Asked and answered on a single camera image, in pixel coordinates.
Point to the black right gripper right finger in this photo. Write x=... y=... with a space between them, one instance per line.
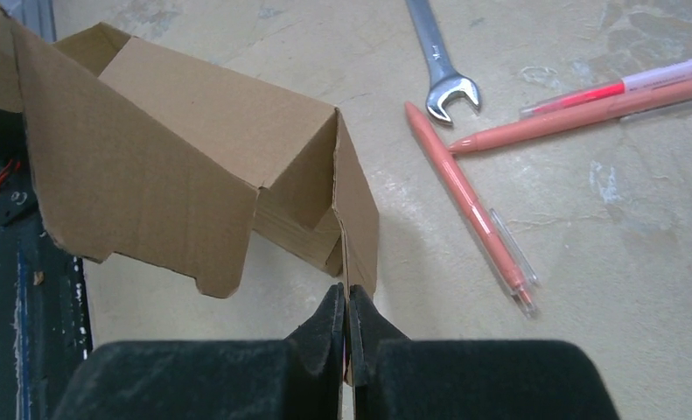
x=395 y=377

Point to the red pen with white label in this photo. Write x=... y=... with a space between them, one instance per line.
x=654 y=78

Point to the silver open-end wrench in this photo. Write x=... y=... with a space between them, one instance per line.
x=446 y=83

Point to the brown cardboard box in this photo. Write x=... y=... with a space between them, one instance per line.
x=141 y=151

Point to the salmon pen middle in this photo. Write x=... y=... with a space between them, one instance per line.
x=575 y=117

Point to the salmon pen lower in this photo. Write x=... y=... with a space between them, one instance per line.
x=513 y=267

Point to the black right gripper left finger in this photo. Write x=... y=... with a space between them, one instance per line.
x=297 y=377

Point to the salmon pen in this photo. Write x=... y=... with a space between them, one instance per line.
x=513 y=267
x=575 y=117

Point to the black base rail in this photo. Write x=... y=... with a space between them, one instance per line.
x=44 y=323

